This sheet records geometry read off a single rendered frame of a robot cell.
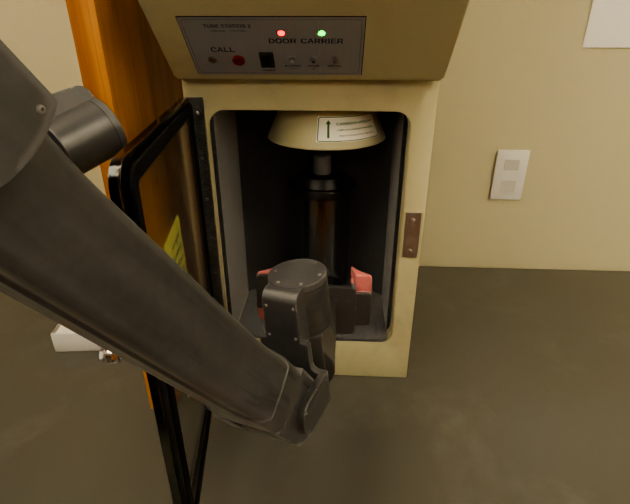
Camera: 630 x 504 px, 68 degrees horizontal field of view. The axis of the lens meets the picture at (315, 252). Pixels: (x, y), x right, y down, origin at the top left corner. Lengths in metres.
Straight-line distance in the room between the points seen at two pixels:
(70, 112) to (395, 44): 0.33
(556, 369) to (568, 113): 0.54
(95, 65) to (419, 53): 0.35
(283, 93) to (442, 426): 0.52
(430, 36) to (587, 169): 0.74
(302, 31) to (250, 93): 0.13
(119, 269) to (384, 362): 0.61
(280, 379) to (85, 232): 0.21
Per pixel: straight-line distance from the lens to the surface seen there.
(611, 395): 0.91
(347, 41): 0.54
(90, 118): 0.50
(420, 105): 0.63
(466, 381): 0.84
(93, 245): 0.23
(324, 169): 0.74
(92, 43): 0.59
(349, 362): 0.80
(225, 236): 0.70
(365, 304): 0.59
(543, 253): 1.27
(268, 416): 0.38
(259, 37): 0.55
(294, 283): 0.43
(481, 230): 1.19
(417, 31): 0.54
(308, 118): 0.66
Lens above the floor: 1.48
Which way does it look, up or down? 27 degrees down
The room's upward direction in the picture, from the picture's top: straight up
